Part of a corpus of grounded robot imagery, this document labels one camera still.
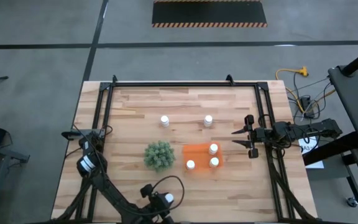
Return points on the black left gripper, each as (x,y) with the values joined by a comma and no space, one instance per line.
(157,207)

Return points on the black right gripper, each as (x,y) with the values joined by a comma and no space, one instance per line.
(264,135)

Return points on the white pill bottle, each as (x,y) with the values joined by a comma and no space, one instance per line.
(208,119)
(214,161)
(169,197)
(164,119)
(213,148)
(190,164)

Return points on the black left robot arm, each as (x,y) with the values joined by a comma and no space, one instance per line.
(109,189)

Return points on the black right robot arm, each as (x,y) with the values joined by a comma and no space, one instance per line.
(319,129)

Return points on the orange translucent plastic basket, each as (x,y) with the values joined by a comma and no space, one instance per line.
(199,152)

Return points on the artificial succulent in patterned pot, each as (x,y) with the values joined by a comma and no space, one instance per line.
(159,155)

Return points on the black power strip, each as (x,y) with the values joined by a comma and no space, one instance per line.
(306,104)

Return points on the white printed paper sheet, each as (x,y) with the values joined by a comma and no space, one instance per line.
(315,164)

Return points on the black side table base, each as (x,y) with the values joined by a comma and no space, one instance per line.
(331,148)

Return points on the black caster wheel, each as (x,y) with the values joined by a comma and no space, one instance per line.
(352,202)

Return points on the black hazard-striped floor mat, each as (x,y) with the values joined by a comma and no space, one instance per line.
(210,12)

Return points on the black frame bracket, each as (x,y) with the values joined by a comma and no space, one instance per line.
(114,79)
(230,79)

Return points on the black aluminium table frame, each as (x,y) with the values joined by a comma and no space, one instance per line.
(182,84)

